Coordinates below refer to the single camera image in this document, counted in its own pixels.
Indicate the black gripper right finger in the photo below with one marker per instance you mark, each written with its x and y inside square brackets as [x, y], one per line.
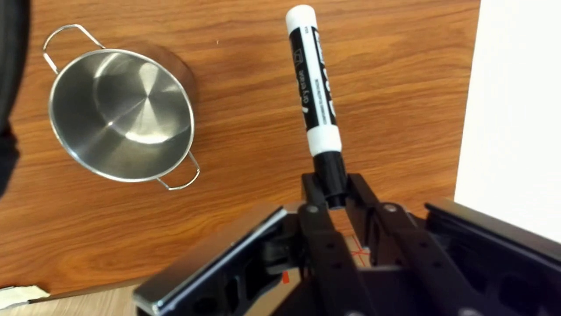
[411, 274]

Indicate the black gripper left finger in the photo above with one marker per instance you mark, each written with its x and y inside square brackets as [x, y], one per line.
[337, 282]

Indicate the black and white marker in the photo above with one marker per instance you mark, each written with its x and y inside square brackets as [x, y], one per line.
[316, 100]

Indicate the silver steel pot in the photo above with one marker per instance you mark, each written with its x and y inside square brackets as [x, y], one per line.
[124, 112]

